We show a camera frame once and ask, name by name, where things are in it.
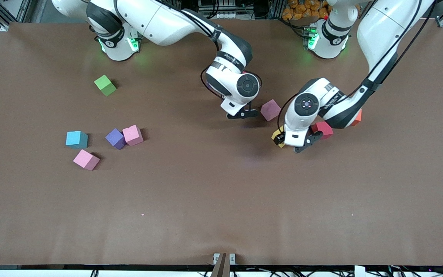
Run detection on yellow foam cube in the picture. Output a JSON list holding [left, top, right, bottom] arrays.
[[271, 126, 286, 149]]

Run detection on red foam cube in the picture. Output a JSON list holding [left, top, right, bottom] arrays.
[[312, 121, 334, 140]]

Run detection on dented pink foam cube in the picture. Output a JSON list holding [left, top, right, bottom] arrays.
[[122, 124, 144, 147]]

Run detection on purple foam cube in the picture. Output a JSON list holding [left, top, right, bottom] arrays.
[[105, 128, 127, 150]]

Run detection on orange fruit net bag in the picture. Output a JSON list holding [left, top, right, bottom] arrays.
[[282, 0, 331, 20]]

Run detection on black electronics rack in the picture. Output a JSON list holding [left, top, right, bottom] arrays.
[[198, 0, 280, 20]]

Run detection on green foam cube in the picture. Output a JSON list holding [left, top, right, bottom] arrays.
[[94, 74, 117, 97]]

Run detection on light blue foam cube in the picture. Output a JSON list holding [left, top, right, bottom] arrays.
[[65, 131, 88, 149]]

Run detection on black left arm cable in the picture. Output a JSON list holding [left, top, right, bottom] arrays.
[[278, 93, 300, 128]]

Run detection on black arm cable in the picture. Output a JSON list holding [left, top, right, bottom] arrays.
[[278, 93, 300, 128], [200, 65, 263, 101]]

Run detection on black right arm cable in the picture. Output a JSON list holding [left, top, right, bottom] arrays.
[[200, 65, 263, 101]]

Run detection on small metal bracket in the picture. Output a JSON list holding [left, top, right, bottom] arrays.
[[213, 253, 236, 265]]

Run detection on brown wooden post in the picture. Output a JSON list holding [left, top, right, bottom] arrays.
[[210, 253, 231, 277]]

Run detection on black table edge rail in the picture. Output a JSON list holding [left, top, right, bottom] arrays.
[[0, 264, 443, 271]]

